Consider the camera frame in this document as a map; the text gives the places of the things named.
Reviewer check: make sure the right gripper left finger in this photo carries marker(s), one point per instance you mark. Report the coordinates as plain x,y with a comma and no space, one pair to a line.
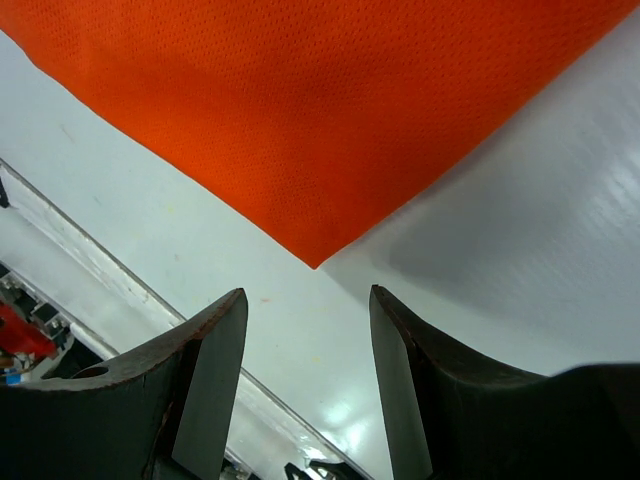
159,411

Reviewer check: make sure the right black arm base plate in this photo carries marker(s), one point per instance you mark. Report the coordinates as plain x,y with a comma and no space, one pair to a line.
323,470

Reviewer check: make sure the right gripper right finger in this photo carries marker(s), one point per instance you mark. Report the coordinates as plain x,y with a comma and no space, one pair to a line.
451,412

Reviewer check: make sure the orange t-shirt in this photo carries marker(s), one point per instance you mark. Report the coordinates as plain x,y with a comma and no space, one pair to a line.
315,120

